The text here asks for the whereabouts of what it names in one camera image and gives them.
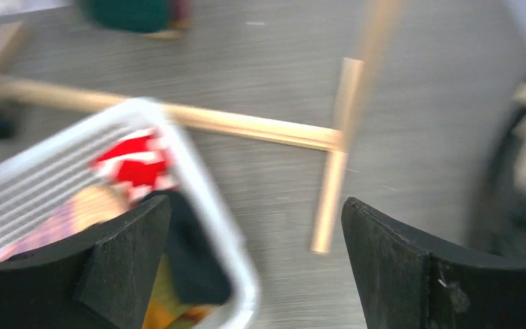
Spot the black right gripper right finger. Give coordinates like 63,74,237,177
341,197,526,329

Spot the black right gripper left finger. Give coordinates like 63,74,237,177
0,196,171,328

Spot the olive green sock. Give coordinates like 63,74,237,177
142,255,218,329

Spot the cream purple striped sock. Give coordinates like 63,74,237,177
0,185,129,262

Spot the black sock in basket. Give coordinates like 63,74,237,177
143,190,232,305

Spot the red white striped sock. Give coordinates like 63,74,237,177
89,127,179,204

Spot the white plastic basket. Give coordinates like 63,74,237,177
0,98,260,328

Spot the dark green sock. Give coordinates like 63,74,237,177
76,0,192,34

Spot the wooden drying rack frame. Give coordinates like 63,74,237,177
0,1,403,254

